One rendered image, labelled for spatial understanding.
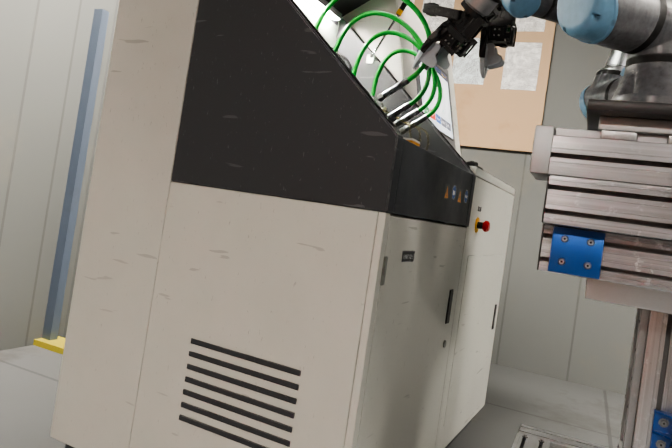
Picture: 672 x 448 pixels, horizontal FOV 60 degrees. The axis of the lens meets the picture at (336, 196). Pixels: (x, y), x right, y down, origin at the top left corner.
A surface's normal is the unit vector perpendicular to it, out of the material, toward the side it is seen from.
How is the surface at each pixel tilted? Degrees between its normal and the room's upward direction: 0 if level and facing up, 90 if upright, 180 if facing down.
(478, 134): 90
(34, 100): 90
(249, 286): 90
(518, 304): 90
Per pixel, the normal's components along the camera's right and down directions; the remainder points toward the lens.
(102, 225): -0.44, -0.09
